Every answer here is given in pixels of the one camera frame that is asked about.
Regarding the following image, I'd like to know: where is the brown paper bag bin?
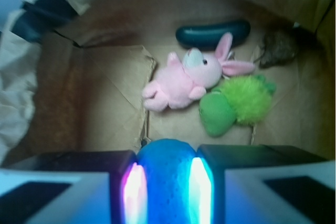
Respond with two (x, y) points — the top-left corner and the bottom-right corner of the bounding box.
(1, 0), (335, 166)

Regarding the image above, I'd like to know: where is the green fuzzy plush toy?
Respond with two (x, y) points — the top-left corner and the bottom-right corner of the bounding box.
(198, 75), (277, 137)

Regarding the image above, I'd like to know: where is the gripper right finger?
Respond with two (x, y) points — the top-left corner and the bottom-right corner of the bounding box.
(197, 144), (335, 223)

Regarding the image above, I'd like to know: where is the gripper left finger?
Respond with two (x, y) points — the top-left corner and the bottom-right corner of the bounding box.
(1, 151), (147, 223)

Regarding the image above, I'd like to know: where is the blue foam ball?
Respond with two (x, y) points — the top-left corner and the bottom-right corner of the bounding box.
(136, 138), (212, 224)

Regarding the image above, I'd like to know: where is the brown furry toy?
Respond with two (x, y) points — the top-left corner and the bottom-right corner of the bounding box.
(259, 30), (300, 68)

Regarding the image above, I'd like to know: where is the pink plush bunny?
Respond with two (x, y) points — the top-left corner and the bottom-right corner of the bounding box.
(142, 33), (255, 112)

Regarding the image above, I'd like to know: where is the dark green cucumber toy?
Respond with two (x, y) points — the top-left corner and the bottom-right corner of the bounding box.
(175, 19), (251, 50)

